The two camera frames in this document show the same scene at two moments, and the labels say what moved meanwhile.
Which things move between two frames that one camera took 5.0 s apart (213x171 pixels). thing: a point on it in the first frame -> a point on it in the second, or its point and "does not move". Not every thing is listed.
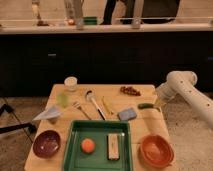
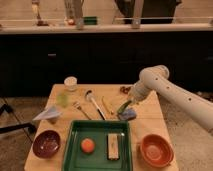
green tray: [78, 160] does not move
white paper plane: [50, 113] does not move
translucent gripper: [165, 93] -> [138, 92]
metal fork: [77, 105] does not move
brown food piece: [129, 90] does not move
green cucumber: [142, 106] -> [124, 106]
